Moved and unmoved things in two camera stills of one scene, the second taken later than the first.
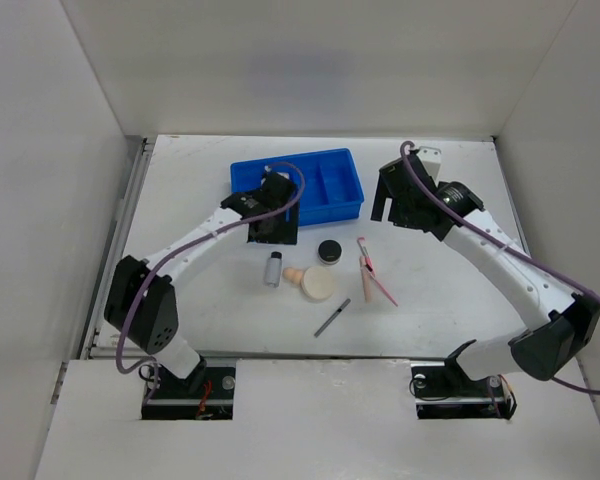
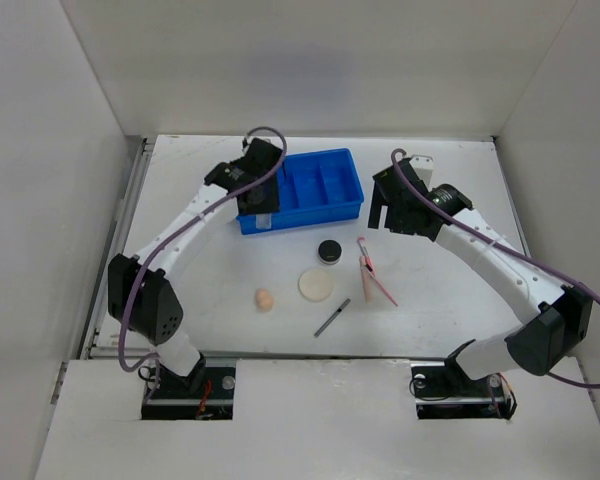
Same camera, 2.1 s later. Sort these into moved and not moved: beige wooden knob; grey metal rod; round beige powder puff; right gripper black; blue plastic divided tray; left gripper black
Moved: left gripper black; beige wooden knob
Not moved: right gripper black; grey metal rod; round beige powder puff; blue plastic divided tray
